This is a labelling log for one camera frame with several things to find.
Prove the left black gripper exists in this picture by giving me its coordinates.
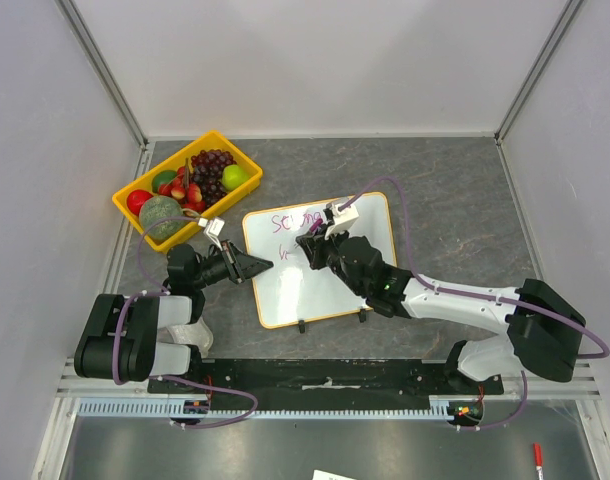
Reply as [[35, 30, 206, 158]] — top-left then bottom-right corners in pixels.
[[191, 239, 273, 290]]

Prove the purple whiteboard marker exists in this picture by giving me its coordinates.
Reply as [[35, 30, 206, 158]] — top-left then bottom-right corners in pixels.
[[294, 217, 323, 248]]

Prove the yellow-framed whiteboard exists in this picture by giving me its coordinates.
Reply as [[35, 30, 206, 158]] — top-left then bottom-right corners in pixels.
[[242, 199, 367, 329]]

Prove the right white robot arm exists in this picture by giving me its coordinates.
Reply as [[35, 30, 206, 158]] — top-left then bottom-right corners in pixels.
[[296, 233, 586, 394]]

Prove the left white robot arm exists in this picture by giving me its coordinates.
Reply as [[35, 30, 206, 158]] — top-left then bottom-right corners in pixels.
[[73, 241, 274, 393]]

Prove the white whiteboard eraser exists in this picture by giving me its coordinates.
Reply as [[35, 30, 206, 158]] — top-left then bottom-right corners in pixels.
[[157, 318, 214, 357]]

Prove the red cherry bunch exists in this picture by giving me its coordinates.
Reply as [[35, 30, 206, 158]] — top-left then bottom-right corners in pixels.
[[159, 167, 207, 213]]

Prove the light green apple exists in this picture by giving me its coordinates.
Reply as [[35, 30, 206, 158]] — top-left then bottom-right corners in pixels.
[[221, 164, 249, 192]]

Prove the green netted melon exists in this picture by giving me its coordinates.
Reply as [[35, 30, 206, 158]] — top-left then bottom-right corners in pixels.
[[139, 196, 185, 242]]

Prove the dark purple grape bunch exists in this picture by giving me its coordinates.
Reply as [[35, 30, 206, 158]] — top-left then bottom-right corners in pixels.
[[190, 149, 235, 207]]

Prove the green lime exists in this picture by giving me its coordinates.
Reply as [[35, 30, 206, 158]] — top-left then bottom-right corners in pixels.
[[151, 170, 177, 194]]

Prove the red apple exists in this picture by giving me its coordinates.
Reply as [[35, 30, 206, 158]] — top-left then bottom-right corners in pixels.
[[126, 189, 153, 216]]

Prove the yellow plastic fruit bin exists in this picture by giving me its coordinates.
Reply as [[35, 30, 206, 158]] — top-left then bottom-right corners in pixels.
[[112, 130, 263, 232]]

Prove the white paper sheet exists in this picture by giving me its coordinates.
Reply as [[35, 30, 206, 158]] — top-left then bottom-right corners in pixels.
[[312, 470, 354, 480]]

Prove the red pen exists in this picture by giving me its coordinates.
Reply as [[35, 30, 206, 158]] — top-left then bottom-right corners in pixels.
[[533, 443, 544, 480]]

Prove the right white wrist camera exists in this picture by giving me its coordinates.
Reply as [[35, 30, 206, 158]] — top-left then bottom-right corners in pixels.
[[324, 198, 359, 240]]

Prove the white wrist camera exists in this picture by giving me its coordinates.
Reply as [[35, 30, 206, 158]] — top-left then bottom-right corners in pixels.
[[195, 217, 225, 250], [324, 198, 359, 240]]

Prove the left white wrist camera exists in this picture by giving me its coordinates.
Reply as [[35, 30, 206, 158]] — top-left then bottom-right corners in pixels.
[[195, 217, 225, 250]]

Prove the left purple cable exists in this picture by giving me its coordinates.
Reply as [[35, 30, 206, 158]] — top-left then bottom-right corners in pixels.
[[111, 216, 259, 431]]

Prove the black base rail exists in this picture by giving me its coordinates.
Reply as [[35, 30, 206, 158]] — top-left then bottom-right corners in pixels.
[[147, 356, 506, 413]]

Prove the white slotted cable duct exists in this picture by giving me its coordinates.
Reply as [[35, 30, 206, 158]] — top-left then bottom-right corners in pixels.
[[77, 397, 454, 421]]

